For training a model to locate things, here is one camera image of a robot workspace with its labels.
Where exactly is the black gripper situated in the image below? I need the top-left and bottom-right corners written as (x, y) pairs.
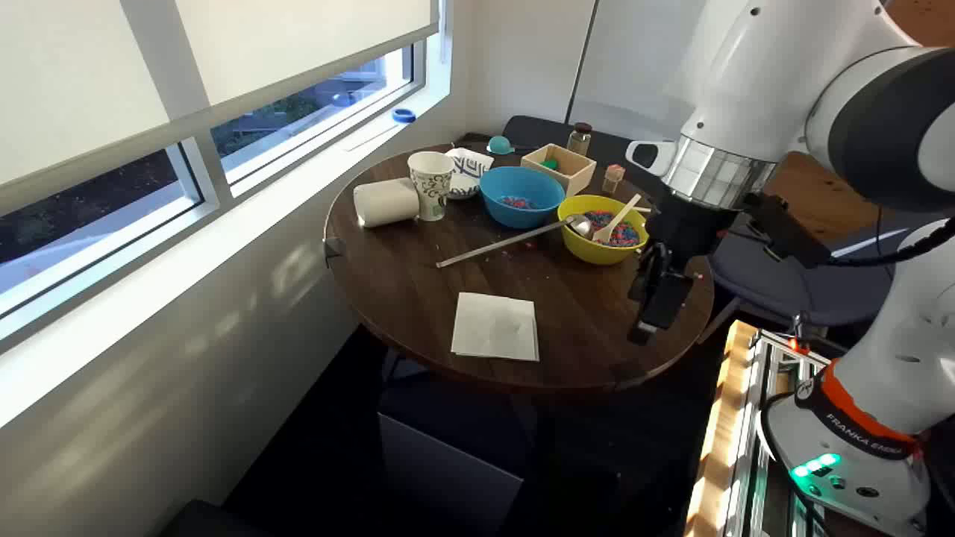
top-left (626, 199), bottom-right (745, 348)

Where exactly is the yellow bowl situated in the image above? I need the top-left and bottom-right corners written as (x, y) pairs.
top-left (555, 190), bottom-right (652, 268)

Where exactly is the blue bowl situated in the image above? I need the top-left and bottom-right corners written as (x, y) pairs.
top-left (476, 165), bottom-right (567, 233)

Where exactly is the colourful beads pile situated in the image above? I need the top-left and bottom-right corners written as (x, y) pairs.
top-left (567, 209), bottom-right (643, 250)

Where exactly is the round dark wooden table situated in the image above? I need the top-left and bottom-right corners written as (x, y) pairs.
top-left (320, 138), bottom-right (720, 397)

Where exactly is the small light spoon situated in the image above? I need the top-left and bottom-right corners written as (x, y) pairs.
top-left (591, 190), bottom-right (643, 244)

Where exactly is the dark grey fabric sofa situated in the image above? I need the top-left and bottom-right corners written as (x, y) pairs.
top-left (708, 220), bottom-right (897, 332)

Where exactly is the wood edged robot stand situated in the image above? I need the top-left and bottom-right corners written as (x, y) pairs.
top-left (684, 315), bottom-right (831, 537)

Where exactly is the metal ladle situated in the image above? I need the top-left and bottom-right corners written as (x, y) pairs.
top-left (432, 212), bottom-right (600, 272)

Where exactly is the glass spice jar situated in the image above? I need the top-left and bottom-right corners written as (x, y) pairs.
top-left (563, 118), bottom-right (596, 157)

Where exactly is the flat white napkin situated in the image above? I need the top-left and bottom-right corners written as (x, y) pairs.
top-left (446, 289), bottom-right (542, 365)

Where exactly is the grey cabinet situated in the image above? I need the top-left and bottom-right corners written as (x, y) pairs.
top-left (373, 368), bottom-right (531, 537)

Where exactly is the white folded towel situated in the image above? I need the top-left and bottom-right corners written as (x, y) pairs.
top-left (349, 177), bottom-right (420, 233)

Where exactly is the white roller blind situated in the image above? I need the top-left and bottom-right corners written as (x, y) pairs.
top-left (0, 0), bottom-right (440, 190)

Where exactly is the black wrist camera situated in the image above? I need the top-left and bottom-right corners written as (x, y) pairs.
top-left (740, 190), bottom-right (831, 268)

